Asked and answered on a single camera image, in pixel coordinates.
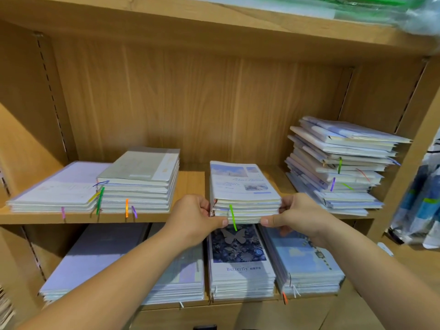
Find lilac cover notebook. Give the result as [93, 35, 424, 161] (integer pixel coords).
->
[7, 161, 112, 215]

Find stack of sage cover notebooks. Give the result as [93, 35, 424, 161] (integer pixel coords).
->
[96, 148, 181, 215]

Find large plain lilac notebook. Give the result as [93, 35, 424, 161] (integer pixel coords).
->
[39, 223, 151, 303]

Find person's left forearm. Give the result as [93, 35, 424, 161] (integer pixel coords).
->
[17, 226, 190, 330]

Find stack of sky photo notebooks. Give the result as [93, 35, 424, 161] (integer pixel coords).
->
[208, 160, 283, 224]

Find stack of flat wrapped packets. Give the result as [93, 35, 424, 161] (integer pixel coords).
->
[0, 285, 15, 330]

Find pile of small notebooks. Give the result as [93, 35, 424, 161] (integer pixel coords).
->
[285, 116, 412, 217]

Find stack of green edged packets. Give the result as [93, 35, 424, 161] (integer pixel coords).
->
[179, 0, 427, 25]

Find sky cloud cover notebook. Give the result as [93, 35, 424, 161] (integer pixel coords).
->
[260, 226, 346, 296]

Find person's right hand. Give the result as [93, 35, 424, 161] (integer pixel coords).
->
[260, 192, 341, 248]

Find light blue plastic bag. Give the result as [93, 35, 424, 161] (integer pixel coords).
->
[402, 0, 440, 37]

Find pastel grid pattern notebook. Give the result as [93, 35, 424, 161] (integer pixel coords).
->
[141, 223, 207, 305]

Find person's left hand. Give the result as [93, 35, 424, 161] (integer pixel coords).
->
[164, 194, 229, 248]

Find white blue standing pouch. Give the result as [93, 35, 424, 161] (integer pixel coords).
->
[388, 130, 440, 249]

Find person's right forearm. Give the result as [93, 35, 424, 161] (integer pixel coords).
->
[316, 223, 440, 330]

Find blue butterfly cover notebook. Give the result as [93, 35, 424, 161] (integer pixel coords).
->
[206, 223, 277, 302]

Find wooden shelf unit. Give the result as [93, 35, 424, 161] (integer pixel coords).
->
[0, 0, 440, 330]

